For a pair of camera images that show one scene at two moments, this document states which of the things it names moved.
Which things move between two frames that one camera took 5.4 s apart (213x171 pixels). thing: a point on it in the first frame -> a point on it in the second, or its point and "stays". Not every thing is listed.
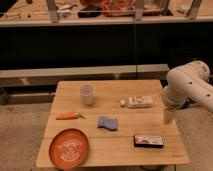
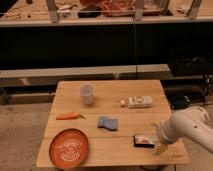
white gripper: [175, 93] -> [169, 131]
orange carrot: [70, 116] stays
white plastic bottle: [137, 102] stays
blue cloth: [107, 123] stays
